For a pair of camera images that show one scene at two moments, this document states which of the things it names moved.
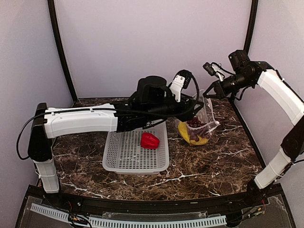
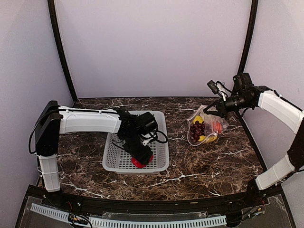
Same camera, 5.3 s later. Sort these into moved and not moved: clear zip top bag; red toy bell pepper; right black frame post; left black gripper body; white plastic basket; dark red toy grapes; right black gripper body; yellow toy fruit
Moved: yellow toy fruit; right black gripper body; red toy bell pepper; dark red toy grapes; clear zip top bag; left black gripper body
Not moved: white plastic basket; right black frame post
